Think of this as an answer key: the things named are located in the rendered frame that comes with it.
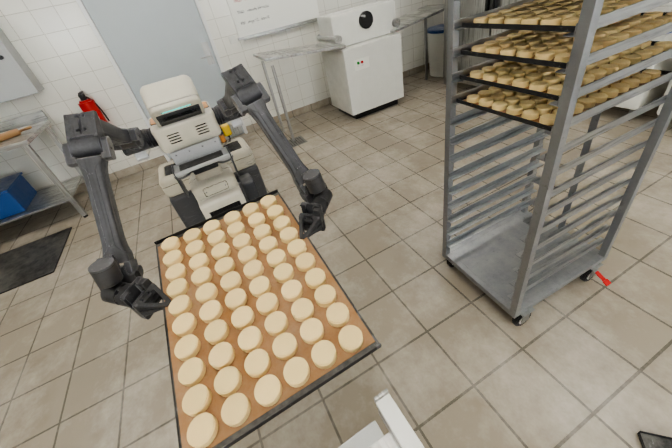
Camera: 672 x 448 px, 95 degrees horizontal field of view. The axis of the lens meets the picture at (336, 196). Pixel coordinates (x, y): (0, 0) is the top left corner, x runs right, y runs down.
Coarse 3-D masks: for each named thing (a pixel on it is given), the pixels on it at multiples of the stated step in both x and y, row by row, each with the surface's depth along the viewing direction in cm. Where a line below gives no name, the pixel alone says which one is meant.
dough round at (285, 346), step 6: (282, 336) 65; (288, 336) 65; (276, 342) 64; (282, 342) 64; (288, 342) 64; (294, 342) 64; (276, 348) 63; (282, 348) 63; (288, 348) 63; (294, 348) 63; (276, 354) 62; (282, 354) 62; (288, 354) 62; (294, 354) 63
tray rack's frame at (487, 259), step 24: (648, 144) 122; (576, 168) 153; (528, 216) 188; (624, 216) 141; (480, 240) 180; (504, 240) 176; (576, 240) 167; (456, 264) 169; (480, 264) 166; (504, 264) 163; (552, 264) 158; (576, 264) 156; (600, 264) 157; (480, 288) 157; (504, 288) 152; (552, 288) 148; (528, 312) 143
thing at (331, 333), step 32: (224, 224) 96; (160, 256) 89; (288, 256) 83; (192, 288) 79; (224, 320) 71; (256, 320) 70; (288, 320) 69; (320, 320) 68; (352, 320) 68; (288, 384) 60; (256, 416) 56
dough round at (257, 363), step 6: (252, 354) 63; (258, 354) 63; (264, 354) 62; (246, 360) 62; (252, 360) 62; (258, 360) 62; (264, 360) 62; (270, 360) 63; (246, 366) 61; (252, 366) 61; (258, 366) 61; (264, 366) 61; (252, 372) 60; (258, 372) 60; (264, 372) 61
